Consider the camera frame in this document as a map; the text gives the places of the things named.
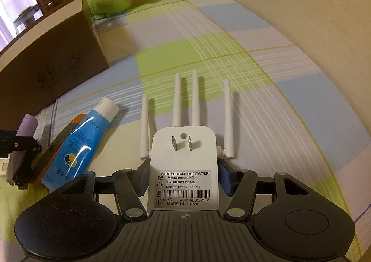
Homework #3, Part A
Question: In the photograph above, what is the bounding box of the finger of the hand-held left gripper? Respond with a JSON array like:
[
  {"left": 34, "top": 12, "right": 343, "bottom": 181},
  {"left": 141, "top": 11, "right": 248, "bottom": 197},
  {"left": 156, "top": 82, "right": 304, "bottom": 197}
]
[{"left": 0, "top": 131, "right": 41, "bottom": 161}]

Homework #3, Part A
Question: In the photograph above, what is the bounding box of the purple tube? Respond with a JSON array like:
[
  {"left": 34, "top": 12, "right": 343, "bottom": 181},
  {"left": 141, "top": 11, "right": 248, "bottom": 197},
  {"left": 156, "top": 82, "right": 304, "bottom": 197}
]
[{"left": 6, "top": 114, "right": 39, "bottom": 185}]

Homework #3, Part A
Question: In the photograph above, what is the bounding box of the brown storage box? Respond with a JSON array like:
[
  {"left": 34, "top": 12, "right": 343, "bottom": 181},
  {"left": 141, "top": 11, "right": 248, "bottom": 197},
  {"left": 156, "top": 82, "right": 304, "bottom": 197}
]
[{"left": 0, "top": 0, "right": 109, "bottom": 123}]

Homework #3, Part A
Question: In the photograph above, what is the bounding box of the checkered bed sheet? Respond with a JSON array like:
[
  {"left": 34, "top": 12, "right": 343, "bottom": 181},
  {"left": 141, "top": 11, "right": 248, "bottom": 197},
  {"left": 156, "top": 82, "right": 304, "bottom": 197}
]
[{"left": 0, "top": 0, "right": 371, "bottom": 262}]

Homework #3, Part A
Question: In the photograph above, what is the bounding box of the dark lidded glass jar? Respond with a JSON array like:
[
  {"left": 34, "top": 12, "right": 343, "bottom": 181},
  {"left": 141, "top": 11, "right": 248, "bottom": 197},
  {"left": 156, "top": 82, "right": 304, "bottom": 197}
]
[{"left": 13, "top": 6, "right": 39, "bottom": 34}]

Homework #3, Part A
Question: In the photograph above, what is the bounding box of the blue tube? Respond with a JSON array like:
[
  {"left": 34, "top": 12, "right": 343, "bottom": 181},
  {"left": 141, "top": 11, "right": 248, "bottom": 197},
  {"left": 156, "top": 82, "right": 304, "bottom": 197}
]
[{"left": 41, "top": 98, "right": 120, "bottom": 192}]

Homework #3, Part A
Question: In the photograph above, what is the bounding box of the white wifi repeater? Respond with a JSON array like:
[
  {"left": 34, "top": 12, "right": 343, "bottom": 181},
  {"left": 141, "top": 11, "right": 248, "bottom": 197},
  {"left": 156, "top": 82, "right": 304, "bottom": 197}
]
[{"left": 139, "top": 70, "right": 237, "bottom": 213}]

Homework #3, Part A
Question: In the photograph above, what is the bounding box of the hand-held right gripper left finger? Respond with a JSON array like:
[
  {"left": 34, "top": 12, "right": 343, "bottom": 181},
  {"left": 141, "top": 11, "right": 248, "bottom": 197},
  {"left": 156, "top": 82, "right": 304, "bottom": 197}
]
[{"left": 62, "top": 161, "right": 151, "bottom": 219}]

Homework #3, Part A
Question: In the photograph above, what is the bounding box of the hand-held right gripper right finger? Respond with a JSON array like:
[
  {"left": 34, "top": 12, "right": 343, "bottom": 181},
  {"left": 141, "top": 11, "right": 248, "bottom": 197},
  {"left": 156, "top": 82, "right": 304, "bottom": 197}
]
[{"left": 217, "top": 159, "right": 309, "bottom": 218}]

